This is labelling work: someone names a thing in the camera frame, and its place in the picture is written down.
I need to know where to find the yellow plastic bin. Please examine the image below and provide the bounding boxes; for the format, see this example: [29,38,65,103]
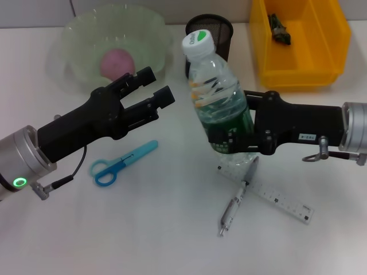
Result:
[248,0,352,88]

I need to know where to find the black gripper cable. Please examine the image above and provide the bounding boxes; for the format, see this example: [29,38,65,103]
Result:
[30,114,88,201]
[302,136,367,166]

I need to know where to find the blue scissors with sheath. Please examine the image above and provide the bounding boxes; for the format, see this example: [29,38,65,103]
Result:
[90,139,159,187]

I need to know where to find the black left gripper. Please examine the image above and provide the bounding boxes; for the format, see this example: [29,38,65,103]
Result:
[37,66,176,165]

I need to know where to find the grey white pen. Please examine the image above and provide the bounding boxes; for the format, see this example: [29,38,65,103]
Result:
[216,156,260,238]

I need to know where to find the black mesh pen holder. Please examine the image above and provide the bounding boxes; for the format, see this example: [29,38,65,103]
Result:
[185,14,234,80]

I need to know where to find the translucent green wavy fruit bowl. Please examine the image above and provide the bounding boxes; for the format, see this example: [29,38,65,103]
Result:
[45,4,175,92]

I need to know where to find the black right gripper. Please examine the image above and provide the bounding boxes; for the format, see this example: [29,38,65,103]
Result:
[208,90,345,156]

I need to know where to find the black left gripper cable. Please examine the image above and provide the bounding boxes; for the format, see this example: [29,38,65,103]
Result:
[30,114,88,201]

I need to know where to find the clear water bottle green label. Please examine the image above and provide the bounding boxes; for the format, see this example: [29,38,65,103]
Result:
[181,29,259,167]

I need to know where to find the transparent plastic ruler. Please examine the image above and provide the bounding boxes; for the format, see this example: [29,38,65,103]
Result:
[215,163,314,226]

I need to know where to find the pink peach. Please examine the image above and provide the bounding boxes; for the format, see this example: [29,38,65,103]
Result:
[99,48,136,83]

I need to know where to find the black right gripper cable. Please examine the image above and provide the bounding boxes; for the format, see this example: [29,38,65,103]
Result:
[302,136,367,166]

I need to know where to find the green plastic wrapper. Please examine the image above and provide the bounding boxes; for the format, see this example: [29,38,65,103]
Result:
[268,13,292,46]

